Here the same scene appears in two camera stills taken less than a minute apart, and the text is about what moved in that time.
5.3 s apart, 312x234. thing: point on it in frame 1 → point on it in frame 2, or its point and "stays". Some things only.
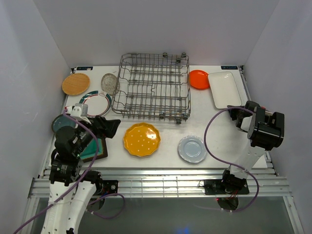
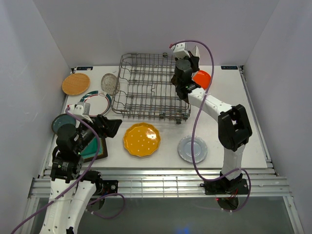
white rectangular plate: (224, 89) → (195, 52)
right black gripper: (232, 113) → (194, 61)
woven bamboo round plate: (75, 84) stays
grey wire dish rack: (153, 86) stays
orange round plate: (199, 79) stays
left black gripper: (102, 131) stays
